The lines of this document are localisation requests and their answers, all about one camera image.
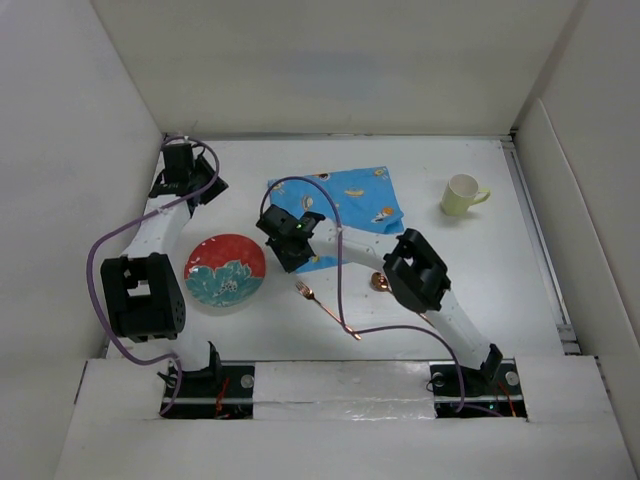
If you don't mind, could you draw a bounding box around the blue space print cloth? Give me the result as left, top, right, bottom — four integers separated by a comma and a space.
267, 164, 405, 275

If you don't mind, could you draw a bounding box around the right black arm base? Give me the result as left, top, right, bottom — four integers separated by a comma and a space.
425, 358, 527, 419

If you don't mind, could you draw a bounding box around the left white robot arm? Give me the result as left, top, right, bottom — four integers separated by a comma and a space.
100, 137, 228, 397

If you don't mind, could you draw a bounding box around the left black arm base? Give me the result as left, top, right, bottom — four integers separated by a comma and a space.
159, 363, 255, 420

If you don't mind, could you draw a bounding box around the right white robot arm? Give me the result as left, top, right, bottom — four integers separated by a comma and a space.
256, 205, 503, 394

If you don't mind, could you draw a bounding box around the rose gold fork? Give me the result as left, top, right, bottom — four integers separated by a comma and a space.
295, 280, 362, 341

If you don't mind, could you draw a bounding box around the red teal floral plate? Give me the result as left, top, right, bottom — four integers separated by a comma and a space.
183, 233, 267, 316

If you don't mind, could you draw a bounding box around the rose gold spoon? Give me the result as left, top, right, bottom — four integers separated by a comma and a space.
370, 272, 434, 327

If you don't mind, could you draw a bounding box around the light green mug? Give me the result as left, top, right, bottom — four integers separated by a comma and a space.
440, 174, 491, 216

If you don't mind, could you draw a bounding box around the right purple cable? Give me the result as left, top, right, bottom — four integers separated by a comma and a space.
259, 175, 509, 417

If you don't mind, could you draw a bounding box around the purple cable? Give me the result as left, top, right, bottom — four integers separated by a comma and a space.
86, 135, 221, 416
259, 175, 509, 417

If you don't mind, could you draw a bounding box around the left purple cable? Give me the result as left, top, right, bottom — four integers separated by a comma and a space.
86, 135, 221, 416

